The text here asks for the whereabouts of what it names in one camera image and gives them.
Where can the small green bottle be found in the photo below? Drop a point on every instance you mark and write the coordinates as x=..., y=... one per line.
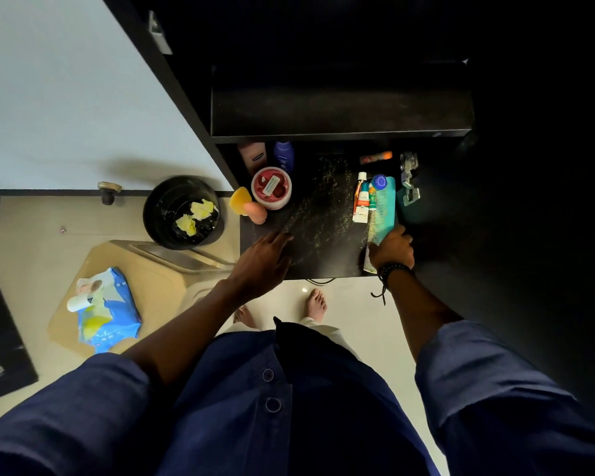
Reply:
x=372, y=198

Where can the person's left hand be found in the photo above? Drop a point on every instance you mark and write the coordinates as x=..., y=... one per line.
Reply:
x=263, y=265

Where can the crumpled yellow wipe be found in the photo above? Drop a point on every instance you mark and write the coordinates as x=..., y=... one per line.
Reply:
x=202, y=209
x=186, y=224

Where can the person's right forearm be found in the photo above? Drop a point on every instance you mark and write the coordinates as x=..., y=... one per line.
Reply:
x=416, y=312

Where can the white tube with teal cap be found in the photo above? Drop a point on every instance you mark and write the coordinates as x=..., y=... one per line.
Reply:
x=363, y=209

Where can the person's left foot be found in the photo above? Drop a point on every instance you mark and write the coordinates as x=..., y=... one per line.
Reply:
x=243, y=317

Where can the yellow makeup sponge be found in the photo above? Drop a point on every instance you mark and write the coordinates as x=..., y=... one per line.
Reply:
x=239, y=200

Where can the person's right hand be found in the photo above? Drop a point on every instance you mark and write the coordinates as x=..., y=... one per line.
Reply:
x=391, y=250

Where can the person's right foot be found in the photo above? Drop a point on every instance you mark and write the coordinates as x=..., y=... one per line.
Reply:
x=316, y=304

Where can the blue wipes packet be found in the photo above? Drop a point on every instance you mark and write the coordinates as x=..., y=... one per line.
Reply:
x=114, y=317

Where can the white cabinet door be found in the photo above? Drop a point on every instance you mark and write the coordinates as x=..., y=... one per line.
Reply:
x=79, y=94

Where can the person's left forearm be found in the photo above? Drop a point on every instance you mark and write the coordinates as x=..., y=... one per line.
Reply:
x=178, y=332

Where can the beige plastic stool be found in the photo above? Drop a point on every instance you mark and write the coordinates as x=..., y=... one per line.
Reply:
x=149, y=282

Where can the silver door hinge bracket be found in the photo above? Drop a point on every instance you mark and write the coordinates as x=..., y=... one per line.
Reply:
x=158, y=32

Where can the black shelf board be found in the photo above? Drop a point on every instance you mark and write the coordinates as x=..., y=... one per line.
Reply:
x=342, y=111

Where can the navy blue shirt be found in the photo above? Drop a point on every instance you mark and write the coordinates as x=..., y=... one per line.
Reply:
x=302, y=416

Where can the black waste bin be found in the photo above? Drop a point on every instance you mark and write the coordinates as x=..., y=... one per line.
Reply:
x=163, y=213

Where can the silver cabinet hinge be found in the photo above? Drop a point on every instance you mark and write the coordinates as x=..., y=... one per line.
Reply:
x=409, y=178

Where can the small round blue tin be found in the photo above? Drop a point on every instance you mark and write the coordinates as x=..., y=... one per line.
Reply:
x=379, y=181

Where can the blue lotion bottle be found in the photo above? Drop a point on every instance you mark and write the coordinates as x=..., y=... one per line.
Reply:
x=284, y=156

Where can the black floor mat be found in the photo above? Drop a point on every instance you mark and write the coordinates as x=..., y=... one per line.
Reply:
x=0, y=342

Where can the black cabinet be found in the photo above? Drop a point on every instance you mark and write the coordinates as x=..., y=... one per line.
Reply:
x=525, y=143

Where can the teal comb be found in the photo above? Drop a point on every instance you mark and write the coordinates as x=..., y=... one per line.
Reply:
x=384, y=213

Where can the pink makeup sponge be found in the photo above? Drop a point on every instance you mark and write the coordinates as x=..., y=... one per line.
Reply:
x=255, y=212

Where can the orange lip balm stick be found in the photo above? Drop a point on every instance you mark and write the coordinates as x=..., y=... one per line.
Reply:
x=376, y=157

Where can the red cream jar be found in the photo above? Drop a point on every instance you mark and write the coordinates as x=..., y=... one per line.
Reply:
x=271, y=187

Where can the person's foot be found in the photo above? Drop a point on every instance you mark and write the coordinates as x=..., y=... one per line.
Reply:
x=243, y=317
x=316, y=304

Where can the small white roll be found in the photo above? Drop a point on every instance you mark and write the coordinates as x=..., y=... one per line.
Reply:
x=79, y=302

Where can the pink lotion bottle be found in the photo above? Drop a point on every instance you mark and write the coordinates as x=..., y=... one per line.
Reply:
x=253, y=156

